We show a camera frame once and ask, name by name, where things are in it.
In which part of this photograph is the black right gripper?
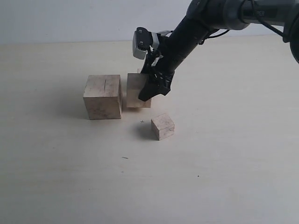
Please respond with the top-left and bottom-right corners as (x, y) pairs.
(139, 37), (174, 101)

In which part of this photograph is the second largest wooden cube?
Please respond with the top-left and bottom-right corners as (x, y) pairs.
(126, 73), (151, 108)

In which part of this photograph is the smallest wooden cube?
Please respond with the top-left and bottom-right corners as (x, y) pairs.
(151, 113), (175, 140)

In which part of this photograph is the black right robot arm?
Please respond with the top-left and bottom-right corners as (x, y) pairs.
(133, 0), (299, 101)

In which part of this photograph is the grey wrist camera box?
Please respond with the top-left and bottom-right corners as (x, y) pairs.
(132, 27), (161, 60)

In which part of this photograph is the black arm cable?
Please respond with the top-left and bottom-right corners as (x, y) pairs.
(198, 0), (290, 45)

